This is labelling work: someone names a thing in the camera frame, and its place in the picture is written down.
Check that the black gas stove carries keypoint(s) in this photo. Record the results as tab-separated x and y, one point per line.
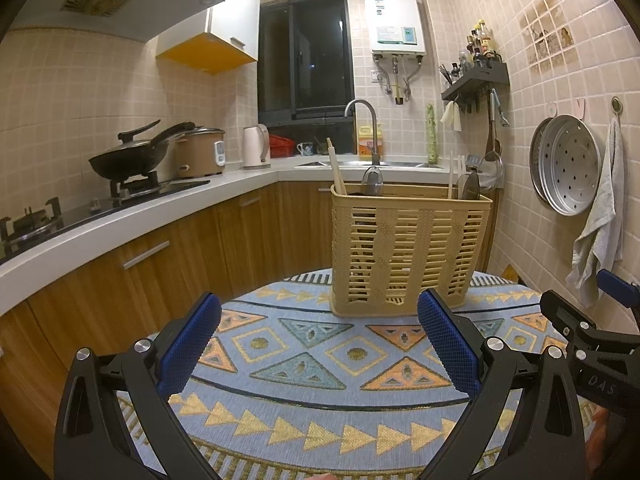
75	210

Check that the dark window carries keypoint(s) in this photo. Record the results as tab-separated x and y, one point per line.
305	55

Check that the black wok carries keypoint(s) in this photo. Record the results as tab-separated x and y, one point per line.
127	157

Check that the tan wooden chopstick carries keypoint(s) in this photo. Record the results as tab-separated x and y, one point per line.
334	160

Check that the wooden cutting board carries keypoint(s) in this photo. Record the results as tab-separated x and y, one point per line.
510	272

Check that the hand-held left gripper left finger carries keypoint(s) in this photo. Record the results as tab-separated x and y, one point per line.
192	340

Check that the metal faucet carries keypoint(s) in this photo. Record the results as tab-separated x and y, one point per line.
367	110

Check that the white kitchen counter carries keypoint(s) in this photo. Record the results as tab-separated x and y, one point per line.
240	180

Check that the beige rice cooker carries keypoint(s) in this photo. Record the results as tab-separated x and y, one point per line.
200	155

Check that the person's right hand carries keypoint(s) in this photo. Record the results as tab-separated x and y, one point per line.
602	440

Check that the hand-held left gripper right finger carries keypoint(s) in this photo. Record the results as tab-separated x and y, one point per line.
450	340

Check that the yellow dish soap bottle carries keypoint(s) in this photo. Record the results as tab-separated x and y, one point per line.
364	137

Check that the white electric kettle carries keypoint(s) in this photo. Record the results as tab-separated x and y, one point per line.
255	147

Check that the metal water heater pipes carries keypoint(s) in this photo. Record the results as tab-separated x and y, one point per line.
400	80

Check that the black ladle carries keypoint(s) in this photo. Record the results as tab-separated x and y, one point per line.
372	181

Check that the hanging metal spatula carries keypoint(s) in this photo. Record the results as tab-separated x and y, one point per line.
492	130

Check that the white hanging cloth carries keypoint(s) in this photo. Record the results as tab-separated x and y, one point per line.
451	116

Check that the row of condiment bottles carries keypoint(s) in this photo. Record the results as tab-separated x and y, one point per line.
480	47

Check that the grey hanging towel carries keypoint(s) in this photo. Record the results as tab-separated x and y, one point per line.
602	220

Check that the red plastic basket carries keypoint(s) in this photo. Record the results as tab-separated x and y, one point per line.
281	145

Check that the white wall cabinet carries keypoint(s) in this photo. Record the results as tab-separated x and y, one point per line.
225	25

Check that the white wall socket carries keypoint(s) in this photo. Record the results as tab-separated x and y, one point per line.
377	77

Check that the white water heater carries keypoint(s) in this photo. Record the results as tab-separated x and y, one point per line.
395	20

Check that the pale wooden chopstick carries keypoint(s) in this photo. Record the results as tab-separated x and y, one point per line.
450	175
462	170
457	175

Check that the green dish scrubber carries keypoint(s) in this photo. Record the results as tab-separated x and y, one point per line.
430	132

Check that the brass wall hook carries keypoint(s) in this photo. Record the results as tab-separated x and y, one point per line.
617	105

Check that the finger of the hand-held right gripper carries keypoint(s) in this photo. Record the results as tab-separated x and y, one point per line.
617	287
562	312

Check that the patterned mug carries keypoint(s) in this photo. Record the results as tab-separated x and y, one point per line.
305	149

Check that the patterned blue tablecloth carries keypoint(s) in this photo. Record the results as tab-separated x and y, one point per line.
310	360

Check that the black wall spice rack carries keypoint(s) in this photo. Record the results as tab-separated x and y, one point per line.
480	80

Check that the steel sink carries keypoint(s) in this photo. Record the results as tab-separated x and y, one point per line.
350	164

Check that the metal steamer tray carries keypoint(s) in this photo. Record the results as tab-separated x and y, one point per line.
567	165

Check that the wooden base cabinets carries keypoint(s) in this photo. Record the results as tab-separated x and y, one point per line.
175	270

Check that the beige plastic utensil basket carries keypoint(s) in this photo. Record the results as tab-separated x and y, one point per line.
400	255

